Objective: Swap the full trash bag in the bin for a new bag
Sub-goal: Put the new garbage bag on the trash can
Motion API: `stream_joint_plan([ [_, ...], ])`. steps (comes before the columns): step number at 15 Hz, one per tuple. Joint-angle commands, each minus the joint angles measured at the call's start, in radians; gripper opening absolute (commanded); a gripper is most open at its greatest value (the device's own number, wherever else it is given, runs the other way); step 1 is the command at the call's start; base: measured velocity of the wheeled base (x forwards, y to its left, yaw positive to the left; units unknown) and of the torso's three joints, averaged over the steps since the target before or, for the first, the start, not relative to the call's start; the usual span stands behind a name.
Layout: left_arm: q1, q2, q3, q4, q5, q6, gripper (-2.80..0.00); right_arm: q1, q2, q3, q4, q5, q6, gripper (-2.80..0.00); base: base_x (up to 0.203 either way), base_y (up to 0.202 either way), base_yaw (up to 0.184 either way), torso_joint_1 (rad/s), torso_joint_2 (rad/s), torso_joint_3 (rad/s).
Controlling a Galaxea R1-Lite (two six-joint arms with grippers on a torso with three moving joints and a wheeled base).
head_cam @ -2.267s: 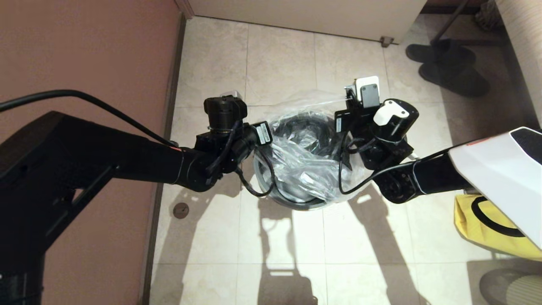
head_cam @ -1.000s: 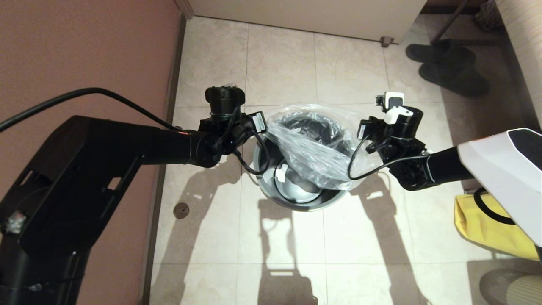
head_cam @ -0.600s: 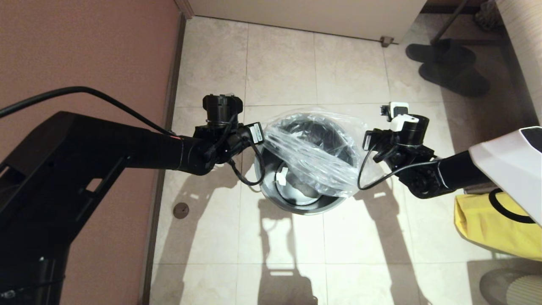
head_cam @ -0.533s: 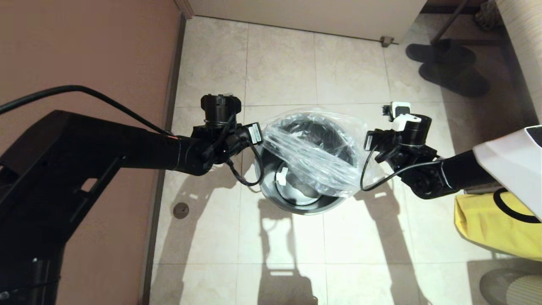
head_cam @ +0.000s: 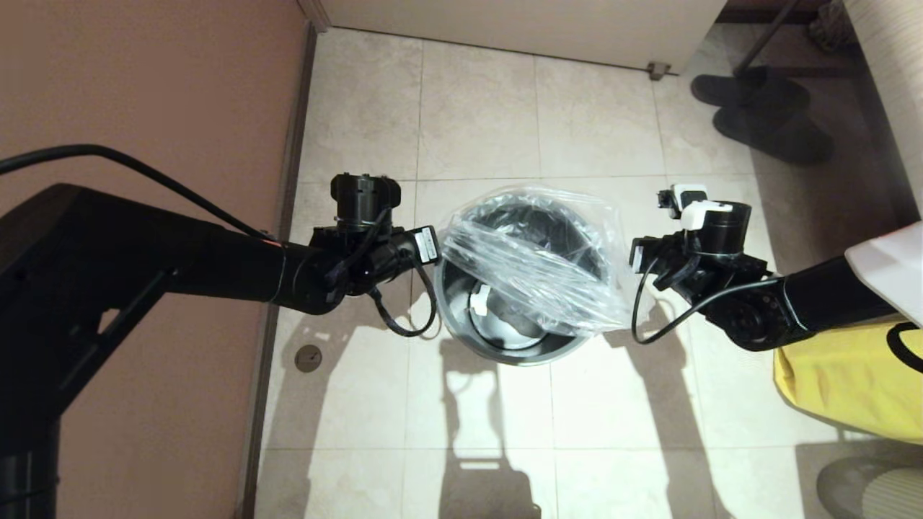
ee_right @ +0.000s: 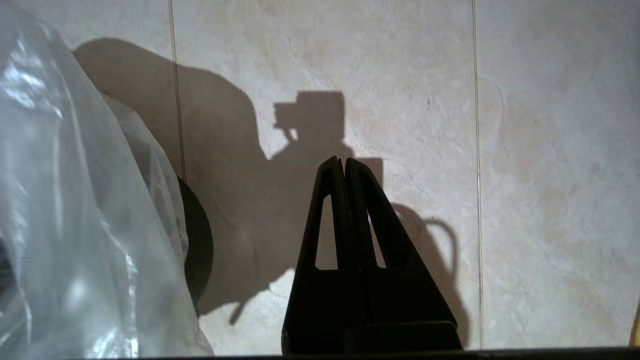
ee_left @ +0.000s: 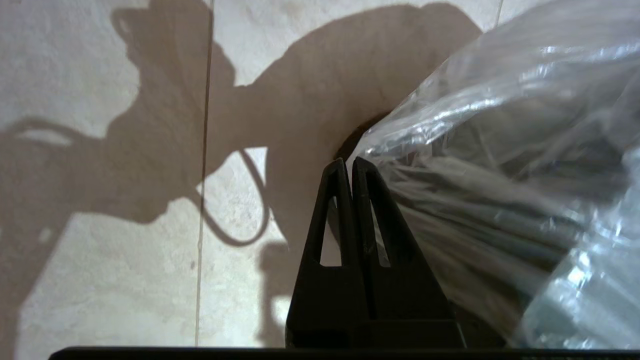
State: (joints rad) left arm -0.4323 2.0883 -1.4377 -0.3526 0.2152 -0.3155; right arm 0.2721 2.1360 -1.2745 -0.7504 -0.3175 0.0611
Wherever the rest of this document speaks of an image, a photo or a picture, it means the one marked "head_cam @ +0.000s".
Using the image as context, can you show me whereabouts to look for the clear plastic trash bag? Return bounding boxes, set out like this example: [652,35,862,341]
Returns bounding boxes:
[438,185,640,337]

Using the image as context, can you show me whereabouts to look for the black round trash bin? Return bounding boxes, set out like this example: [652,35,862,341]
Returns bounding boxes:
[434,189,608,368]

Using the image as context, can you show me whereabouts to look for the yellow bag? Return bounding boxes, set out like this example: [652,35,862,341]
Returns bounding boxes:
[773,317,923,445]

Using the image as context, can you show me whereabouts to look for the black slipper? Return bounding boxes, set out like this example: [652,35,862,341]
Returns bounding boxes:
[690,67,811,111]
[712,101,834,166]

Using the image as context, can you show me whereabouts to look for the beige door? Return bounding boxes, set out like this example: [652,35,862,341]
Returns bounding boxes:
[321,0,728,76]

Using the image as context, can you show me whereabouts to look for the dark furniture leg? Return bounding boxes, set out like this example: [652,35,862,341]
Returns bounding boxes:
[734,0,803,76]

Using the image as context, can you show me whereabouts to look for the grey fuzzy object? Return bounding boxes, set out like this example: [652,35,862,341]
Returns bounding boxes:
[806,0,849,53]

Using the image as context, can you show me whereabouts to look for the beige striped upholstered furniture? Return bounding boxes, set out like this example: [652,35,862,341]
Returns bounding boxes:
[840,0,923,217]

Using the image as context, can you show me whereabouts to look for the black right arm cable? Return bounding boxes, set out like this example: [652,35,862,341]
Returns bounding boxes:
[631,254,781,346]

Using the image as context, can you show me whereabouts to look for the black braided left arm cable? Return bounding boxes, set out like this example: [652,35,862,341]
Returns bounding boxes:
[366,249,439,339]

